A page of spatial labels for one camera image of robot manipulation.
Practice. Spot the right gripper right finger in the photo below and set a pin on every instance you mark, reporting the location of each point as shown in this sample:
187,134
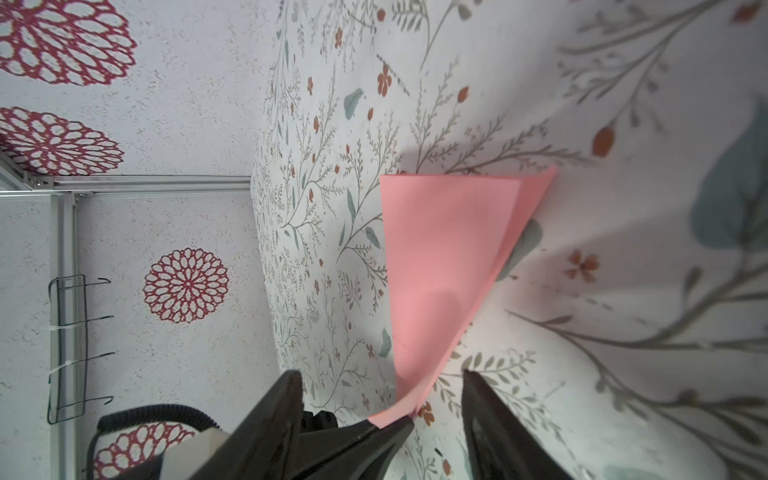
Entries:
498,445

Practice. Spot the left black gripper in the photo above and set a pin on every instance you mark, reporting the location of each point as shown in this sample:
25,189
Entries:
360,451

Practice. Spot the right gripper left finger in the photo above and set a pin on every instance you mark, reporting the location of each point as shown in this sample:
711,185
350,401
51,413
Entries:
264,444

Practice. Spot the pink square paper sheet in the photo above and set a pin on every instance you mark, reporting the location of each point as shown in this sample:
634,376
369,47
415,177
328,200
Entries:
447,239

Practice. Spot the black wire wall rack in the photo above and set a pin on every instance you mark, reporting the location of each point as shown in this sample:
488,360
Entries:
70,343

